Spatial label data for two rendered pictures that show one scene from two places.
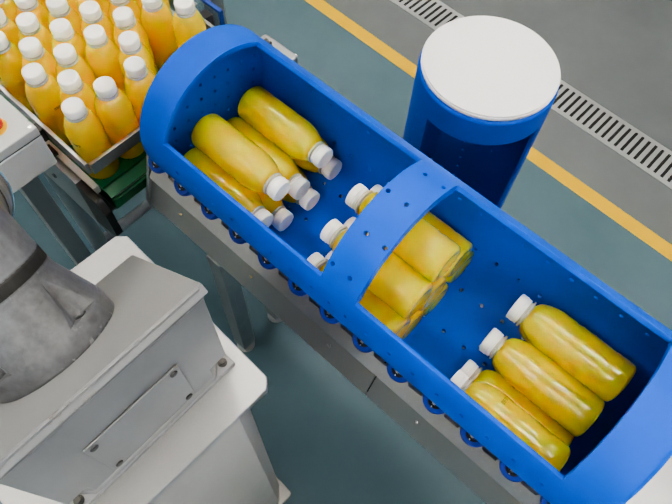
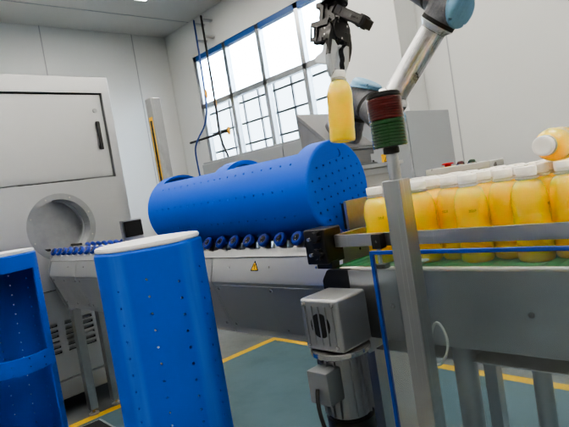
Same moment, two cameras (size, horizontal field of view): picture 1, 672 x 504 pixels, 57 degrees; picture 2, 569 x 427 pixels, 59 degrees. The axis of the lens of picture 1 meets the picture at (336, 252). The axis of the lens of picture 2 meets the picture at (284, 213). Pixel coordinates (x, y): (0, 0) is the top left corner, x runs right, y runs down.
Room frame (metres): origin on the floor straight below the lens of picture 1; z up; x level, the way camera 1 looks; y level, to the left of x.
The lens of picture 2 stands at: (2.24, 0.25, 1.12)
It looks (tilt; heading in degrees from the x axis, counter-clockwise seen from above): 3 degrees down; 186
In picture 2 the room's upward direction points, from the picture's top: 9 degrees counter-clockwise
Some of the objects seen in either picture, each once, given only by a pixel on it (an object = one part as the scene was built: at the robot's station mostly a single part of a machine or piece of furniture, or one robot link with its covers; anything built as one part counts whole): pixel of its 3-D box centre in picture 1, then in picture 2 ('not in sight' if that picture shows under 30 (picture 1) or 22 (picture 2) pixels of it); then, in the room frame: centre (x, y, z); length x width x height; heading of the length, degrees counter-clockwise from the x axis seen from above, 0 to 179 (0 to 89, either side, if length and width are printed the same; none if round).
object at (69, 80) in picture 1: (69, 80); not in sight; (0.78, 0.50, 1.07); 0.04 x 0.04 x 0.02
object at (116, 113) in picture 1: (119, 120); not in sight; (0.77, 0.44, 0.98); 0.07 x 0.07 x 0.17
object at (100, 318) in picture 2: not in sight; (107, 352); (-0.57, -1.25, 0.31); 0.06 x 0.06 x 0.63; 51
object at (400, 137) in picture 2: not in sight; (389, 133); (1.29, 0.35, 1.18); 0.06 x 0.06 x 0.05
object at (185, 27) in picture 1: (192, 40); (379, 227); (0.99, 0.33, 0.98); 0.07 x 0.07 x 0.17
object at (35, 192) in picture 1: (90, 268); not in sight; (0.67, 0.63, 0.50); 0.04 x 0.04 x 1.00; 51
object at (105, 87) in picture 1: (105, 87); not in sight; (0.77, 0.44, 1.07); 0.04 x 0.04 x 0.02
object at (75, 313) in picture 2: not in sight; (85, 361); (-0.46, -1.34, 0.31); 0.06 x 0.06 x 0.63; 51
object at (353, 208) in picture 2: not in sight; (356, 220); (0.77, 0.28, 0.99); 0.10 x 0.02 x 0.12; 141
